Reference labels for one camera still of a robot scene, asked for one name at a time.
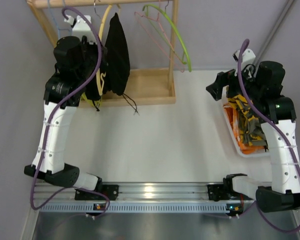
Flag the black trousers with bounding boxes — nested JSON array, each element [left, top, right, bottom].
[[82, 13, 139, 114]]

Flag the cream yellow hanger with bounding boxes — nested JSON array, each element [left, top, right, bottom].
[[95, 4, 120, 101]]

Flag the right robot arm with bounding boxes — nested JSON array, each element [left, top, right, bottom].
[[206, 61, 300, 213]]

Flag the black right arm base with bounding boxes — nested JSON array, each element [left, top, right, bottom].
[[207, 184, 233, 202]]

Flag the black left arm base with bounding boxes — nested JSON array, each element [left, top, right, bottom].
[[74, 184, 119, 201]]

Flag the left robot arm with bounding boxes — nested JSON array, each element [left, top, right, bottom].
[[24, 36, 102, 191]]

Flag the green plastic hanger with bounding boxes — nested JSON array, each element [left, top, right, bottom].
[[134, 1, 192, 73]]

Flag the orange white garment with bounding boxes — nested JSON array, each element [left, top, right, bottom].
[[223, 103, 263, 154]]

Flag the yellow green garment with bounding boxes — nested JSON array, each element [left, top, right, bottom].
[[79, 93, 102, 109]]

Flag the camouflage yellow garment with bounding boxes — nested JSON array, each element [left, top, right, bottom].
[[227, 94, 267, 149]]

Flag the wooden clothes rack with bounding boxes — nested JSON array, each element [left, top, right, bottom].
[[25, 0, 176, 107]]

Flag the white plastic basket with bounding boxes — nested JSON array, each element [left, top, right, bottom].
[[220, 93, 270, 159]]

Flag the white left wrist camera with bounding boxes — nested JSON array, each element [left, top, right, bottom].
[[63, 15, 97, 45]]

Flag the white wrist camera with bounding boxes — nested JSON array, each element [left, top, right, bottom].
[[232, 48, 256, 70], [63, 15, 97, 45]]

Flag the blue wire hanger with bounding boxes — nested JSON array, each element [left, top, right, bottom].
[[46, 0, 72, 42]]

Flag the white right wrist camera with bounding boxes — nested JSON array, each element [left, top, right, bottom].
[[232, 48, 256, 70]]

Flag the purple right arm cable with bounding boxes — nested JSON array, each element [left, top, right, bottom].
[[237, 38, 300, 235]]

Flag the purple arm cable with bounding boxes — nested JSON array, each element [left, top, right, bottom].
[[30, 6, 111, 220], [237, 38, 300, 235]]

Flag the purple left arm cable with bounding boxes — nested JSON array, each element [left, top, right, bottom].
[[30, 6, 111, 220]]

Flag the pink wire hanger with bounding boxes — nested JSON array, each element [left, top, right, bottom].
[[134, 6, 188, 73]]

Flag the grey wall corner profile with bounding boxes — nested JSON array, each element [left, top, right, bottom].
[[253, 0, 297, 66]]

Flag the aluminium mounting rail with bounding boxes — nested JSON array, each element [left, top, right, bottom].
[[29, 181, 275, 201]]

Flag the slotted grey cable duct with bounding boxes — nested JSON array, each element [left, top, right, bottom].
[[40, 202, 242, 214]]

